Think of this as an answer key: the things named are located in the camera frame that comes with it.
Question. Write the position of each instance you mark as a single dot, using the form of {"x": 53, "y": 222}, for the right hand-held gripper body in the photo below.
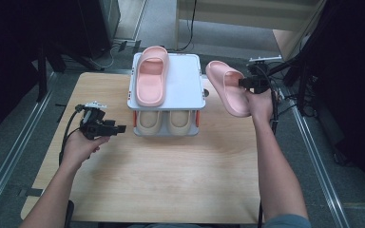
{"x": 259, "y": 80}

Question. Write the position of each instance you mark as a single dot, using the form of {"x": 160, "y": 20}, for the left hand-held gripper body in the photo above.
{"x": 95, "y": 126}

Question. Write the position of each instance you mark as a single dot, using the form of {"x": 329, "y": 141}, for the pink slide slipper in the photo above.
{"x": 152, "y": 82}
{"x": 226, "y": 91}

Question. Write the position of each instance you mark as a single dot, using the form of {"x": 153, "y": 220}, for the cream perforated clog slipper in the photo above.
{"x": 179, "y": 122}
{"x": 149, "y": 122}

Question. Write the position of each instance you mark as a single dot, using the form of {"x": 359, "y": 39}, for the white two-tier shoe rack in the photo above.
{"x": 183, "y": 82}

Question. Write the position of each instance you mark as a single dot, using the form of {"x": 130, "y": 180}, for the person's right hand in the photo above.
{"x": 261, "y": 106}

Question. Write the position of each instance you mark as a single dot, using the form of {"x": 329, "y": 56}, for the person's left hand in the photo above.
{"x": 77, "y": 152}

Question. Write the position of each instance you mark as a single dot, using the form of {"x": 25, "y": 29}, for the beige wooden furniture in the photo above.
{"x": 250, "y": 9}

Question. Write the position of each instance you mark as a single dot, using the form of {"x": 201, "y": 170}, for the black stand leg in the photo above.
{"x": 42, "y": 76}

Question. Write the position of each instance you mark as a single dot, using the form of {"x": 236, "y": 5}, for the black cabinet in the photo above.
{"x": 98, "y": 25}

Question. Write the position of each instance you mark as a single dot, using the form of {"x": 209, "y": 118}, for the grey-blue shirt sleeve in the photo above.
{"x": 286, "y": 221}

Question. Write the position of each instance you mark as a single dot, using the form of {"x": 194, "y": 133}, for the metal floor rail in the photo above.
{"x": 316, "y": 164}
{"x": 12, "y": 152}

